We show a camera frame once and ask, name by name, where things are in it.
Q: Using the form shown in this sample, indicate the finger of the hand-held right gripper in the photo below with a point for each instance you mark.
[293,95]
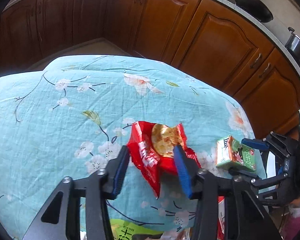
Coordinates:
[255,143]
[265,182]

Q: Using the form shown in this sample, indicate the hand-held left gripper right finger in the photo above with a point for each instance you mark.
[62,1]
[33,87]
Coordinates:
[181,170]

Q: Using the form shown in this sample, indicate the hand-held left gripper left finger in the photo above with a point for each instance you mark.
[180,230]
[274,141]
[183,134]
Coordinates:
[121,170]

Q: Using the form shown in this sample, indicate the green milk carton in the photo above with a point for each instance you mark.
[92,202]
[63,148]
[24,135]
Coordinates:
[233,155]

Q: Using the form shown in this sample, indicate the red snack bag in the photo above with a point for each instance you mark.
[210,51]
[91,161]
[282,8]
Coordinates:
[146,155]

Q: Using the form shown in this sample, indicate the person's right forearm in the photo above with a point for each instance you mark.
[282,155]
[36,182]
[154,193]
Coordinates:
[297,225]

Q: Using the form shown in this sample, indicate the red white carton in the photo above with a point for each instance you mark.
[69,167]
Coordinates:
[221,220]

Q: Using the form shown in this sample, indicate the green snack bag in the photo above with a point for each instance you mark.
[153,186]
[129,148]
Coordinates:
[130,230]

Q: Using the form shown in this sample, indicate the teal floral tablecloth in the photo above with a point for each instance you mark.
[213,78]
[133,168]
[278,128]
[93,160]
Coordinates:
[52,110]

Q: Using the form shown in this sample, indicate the steel cooking pot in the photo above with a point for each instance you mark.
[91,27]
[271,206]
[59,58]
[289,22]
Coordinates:
[298,47]

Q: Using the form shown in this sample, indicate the wooden lower cabinets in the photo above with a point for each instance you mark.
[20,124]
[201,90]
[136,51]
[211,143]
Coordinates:
[165,30]

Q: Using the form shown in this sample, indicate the black wok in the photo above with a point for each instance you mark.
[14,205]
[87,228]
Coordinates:
[252,2]

